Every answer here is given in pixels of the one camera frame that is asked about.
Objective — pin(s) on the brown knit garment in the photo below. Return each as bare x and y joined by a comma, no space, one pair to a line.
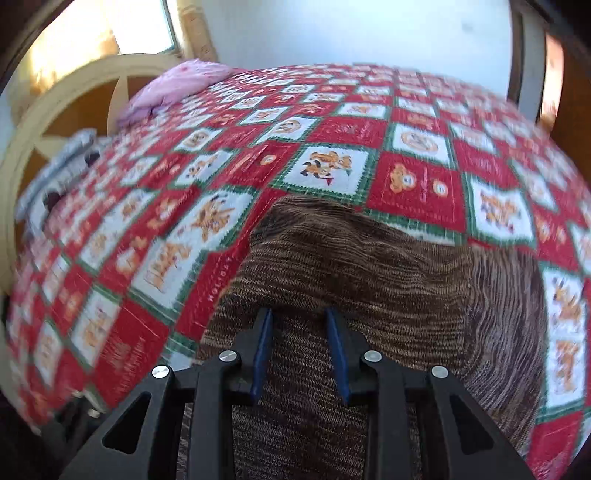
369,277

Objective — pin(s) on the pink pillow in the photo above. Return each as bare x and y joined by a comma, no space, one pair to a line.
175,87

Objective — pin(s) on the cream patterned curtain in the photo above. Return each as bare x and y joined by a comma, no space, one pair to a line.
196,32

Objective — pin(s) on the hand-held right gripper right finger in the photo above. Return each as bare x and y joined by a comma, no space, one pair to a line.
334,355

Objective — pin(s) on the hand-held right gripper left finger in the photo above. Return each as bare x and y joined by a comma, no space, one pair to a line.
263,350

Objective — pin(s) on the cream wooden headboard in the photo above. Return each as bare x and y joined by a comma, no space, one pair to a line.
27,138

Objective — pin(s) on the red checked printed blanket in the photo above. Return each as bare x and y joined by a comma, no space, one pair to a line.
184,230

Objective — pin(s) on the window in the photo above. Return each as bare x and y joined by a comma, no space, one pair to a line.
138,23

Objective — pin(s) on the grey white patterned pillow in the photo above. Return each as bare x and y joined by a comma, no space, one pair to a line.
69,152

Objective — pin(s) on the brown wooden door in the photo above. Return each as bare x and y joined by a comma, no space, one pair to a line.
577,115

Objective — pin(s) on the dark wooden door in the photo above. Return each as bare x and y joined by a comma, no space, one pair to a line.
516,55

